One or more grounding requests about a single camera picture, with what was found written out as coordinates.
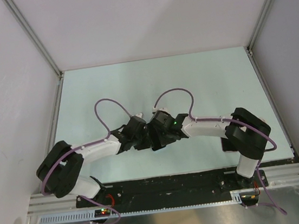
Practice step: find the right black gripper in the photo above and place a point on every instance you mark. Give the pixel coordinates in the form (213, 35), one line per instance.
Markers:
(163, 142)

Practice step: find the right controller board with wires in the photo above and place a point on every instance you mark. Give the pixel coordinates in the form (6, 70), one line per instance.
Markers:
(249, 199)

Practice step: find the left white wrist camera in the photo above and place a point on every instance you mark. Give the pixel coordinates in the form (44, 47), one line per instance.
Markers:
(140, 115)

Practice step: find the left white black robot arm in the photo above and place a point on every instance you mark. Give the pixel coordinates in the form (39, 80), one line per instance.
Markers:
(60, 170)

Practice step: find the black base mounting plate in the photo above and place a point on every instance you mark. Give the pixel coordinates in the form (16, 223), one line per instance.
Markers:
(223, 179)

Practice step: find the black phone pink edge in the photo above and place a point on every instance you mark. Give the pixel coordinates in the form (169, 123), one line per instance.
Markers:
(227, 146)

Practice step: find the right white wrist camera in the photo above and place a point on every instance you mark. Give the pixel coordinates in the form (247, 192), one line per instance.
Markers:
(156, 109)

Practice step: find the left controller board with LEDs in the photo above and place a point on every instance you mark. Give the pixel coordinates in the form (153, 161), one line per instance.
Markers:
(102, 212)

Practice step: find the aluminium corner post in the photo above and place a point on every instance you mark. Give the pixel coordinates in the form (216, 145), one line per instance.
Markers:
(263, 14)
(31, 34)

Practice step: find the left aluminium corner post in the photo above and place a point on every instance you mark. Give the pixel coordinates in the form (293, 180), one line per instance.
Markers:
(31, 34)

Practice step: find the white slotted cable duct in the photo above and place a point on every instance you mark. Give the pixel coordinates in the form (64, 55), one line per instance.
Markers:
(88, 215)

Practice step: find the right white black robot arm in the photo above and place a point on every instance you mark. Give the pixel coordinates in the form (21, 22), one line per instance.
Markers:
(241, 131)

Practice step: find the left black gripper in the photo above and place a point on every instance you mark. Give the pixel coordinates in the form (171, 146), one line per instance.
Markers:
(147, 143)

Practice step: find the right aluminium corner post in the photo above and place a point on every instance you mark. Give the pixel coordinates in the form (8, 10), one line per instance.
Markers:
(263, 14)

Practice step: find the left aluminium side rail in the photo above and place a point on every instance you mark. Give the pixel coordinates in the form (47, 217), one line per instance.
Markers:
(55, 115)

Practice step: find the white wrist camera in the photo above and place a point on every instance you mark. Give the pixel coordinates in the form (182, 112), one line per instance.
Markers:
(140, 115)
(156, 109)

